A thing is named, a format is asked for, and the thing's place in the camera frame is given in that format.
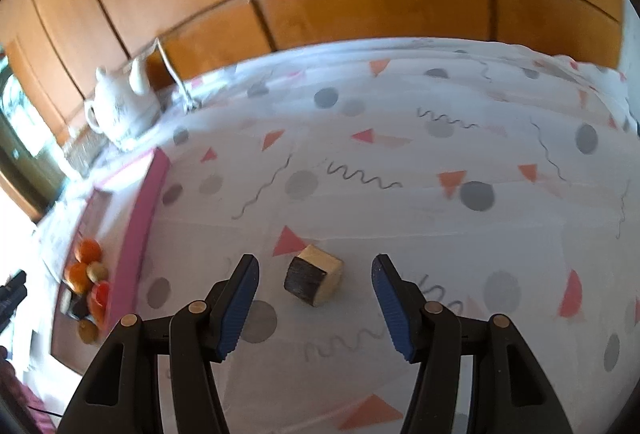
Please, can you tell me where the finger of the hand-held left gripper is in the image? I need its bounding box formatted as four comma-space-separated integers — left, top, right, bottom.
0, 269, 28, 332

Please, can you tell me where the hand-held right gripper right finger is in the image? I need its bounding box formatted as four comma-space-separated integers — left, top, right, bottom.
371, 254, 576, 434

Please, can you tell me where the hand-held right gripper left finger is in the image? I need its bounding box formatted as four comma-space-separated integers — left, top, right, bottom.
57, 254, 261, 434

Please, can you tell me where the orange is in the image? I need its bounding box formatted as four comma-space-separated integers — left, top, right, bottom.
74, 238, 103, 264
65, 262, 93, 293

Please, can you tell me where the cut dark wood block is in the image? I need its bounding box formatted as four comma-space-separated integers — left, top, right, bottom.
283, 244, 344, 310

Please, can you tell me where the red tomato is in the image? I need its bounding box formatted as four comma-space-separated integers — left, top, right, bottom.
90, 280, 112, 310

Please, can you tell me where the pink-rimmed tray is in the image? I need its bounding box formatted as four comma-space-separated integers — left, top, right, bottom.
50, 148, 172, 375

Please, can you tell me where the red patterned cloth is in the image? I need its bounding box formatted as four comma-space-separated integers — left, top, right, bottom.
0, 349, 56, 434

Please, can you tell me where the window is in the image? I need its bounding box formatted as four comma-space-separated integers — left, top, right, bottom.
0, 44, 66, 220

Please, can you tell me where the glass dish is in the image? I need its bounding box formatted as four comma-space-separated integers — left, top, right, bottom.
62, 129, 108, 180

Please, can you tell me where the white ceramic electric kettle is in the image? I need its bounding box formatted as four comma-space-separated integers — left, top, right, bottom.
85, 58, 162, 150

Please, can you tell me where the wooden wardrobe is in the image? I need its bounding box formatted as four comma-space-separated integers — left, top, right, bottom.
0, 0, 626, 150

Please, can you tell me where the white kettle power cable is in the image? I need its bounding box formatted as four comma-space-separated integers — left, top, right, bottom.
132, 38, 201, 112

